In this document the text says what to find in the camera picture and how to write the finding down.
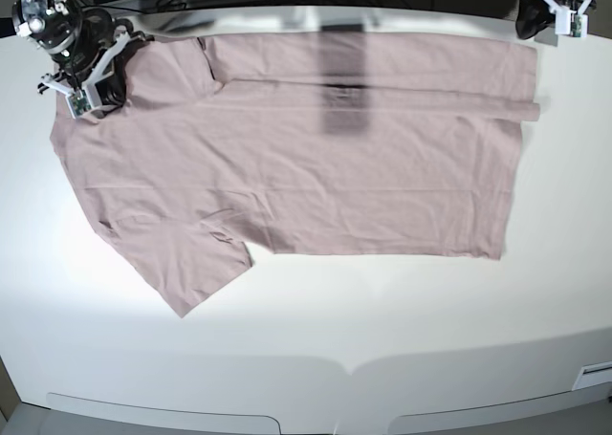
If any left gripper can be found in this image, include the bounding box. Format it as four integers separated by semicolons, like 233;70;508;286
515;0;550;39

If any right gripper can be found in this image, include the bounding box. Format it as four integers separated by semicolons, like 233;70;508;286
50;8;148;115

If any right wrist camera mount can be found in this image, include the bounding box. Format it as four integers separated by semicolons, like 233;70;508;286
37;21;155;120

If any pink T-shirt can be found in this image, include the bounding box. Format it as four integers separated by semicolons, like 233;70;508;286
51;32;539;315

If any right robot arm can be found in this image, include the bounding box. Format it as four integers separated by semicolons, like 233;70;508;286
11;0;154;119

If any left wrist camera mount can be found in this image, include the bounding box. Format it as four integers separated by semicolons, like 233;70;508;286
543;0;597;38

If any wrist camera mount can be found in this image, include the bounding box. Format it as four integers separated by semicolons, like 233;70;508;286
37;21;155;120
543;0;597;38

